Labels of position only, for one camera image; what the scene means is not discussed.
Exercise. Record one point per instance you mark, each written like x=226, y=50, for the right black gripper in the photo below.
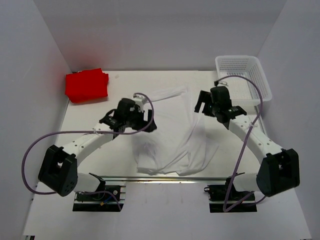
x=204, y=97

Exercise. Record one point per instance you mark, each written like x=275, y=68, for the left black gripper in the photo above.
x=141, y=125

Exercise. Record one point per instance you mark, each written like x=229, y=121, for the white t-shirt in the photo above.
x=179, y=144

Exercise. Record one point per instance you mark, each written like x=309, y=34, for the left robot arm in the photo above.
x=59, y=169

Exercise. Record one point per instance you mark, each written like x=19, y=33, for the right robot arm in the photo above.
x=279, y=169

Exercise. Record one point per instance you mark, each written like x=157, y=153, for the white plastic basket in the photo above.
x=246, y=80

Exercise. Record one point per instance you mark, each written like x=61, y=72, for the folded red t-shirt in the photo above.
x=86, y=85

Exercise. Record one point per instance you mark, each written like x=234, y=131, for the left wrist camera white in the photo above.
x=140, y=101

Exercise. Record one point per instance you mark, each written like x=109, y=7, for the aluminium table rail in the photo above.
x=163, y=179

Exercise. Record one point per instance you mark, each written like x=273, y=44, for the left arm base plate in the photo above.
x=96, y=195

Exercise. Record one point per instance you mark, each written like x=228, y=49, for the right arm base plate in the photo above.
x=217, y=194

